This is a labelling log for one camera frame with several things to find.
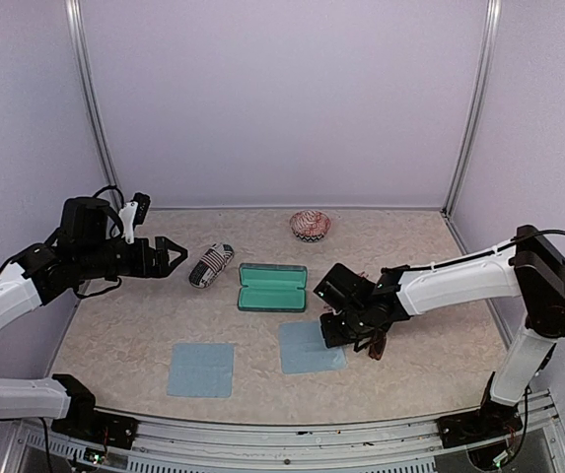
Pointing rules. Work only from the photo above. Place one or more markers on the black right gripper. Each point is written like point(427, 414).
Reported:
point(331, 337)

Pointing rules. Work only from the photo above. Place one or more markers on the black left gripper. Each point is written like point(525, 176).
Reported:
point(143, 266)

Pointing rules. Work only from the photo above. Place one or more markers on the brown sunglasses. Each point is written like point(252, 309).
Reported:
point(375, 345)

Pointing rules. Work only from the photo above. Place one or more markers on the blue cleaning cloth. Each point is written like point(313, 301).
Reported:
point(303, 350)
point(201, 370)

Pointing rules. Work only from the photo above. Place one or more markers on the blue-green leather glasses case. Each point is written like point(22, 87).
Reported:
point(272, 288)

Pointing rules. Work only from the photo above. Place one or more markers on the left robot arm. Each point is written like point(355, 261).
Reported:
point(93, 241)

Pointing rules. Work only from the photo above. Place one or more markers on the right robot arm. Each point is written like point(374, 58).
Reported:
point(527, 266)

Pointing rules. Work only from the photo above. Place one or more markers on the american flag glasses case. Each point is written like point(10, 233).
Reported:
point(211, 264)

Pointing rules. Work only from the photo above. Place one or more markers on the red patterned ceramic bowl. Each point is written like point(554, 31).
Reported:
point(310, 225)

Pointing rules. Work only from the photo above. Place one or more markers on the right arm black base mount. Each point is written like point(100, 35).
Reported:
point(489, 420)

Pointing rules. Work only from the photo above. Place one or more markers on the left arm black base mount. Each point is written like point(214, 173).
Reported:
point(110, 430)

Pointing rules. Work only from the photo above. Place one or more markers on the front aluminium rail base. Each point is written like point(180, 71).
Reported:
point(168, 445)

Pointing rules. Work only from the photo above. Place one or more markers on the left aluminium frame post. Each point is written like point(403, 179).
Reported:
point(81, 51)

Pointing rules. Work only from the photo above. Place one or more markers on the aluminium frame post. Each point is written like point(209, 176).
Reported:
point(476, 105)
point(81, 51)

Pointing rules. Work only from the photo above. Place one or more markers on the right aluminium frame post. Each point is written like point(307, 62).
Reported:
point(476, 105)

